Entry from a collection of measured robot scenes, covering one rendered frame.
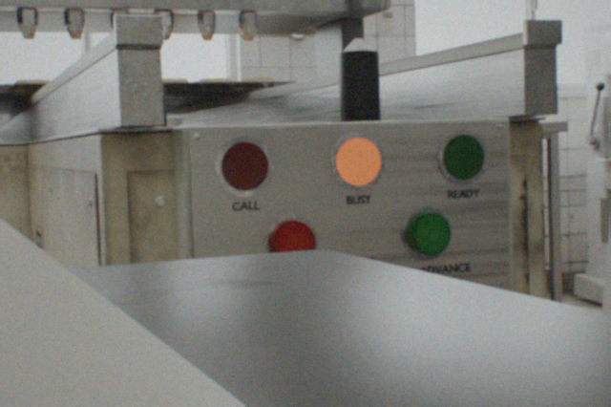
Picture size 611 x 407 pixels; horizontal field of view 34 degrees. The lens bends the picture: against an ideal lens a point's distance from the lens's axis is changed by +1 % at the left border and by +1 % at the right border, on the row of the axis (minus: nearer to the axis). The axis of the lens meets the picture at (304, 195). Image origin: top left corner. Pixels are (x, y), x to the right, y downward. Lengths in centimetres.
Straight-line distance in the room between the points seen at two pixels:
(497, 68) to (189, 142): 25
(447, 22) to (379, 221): 454
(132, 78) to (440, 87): 31
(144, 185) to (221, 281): 50
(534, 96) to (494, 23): 459
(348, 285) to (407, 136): 53
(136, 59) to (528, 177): 31
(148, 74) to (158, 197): 8
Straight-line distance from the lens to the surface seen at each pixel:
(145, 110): 63
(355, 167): 66
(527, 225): 77
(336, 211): 66
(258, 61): 475
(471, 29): 526
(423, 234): 68
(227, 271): 17
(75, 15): 141
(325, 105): 109
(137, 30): 62
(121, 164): 66
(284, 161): 65
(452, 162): 70
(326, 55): 162
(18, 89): 132
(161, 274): 17
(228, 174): 64
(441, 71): 84
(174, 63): 476
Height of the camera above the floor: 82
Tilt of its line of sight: 3 degrees down
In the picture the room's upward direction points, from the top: 2 degrees counter-clockwise
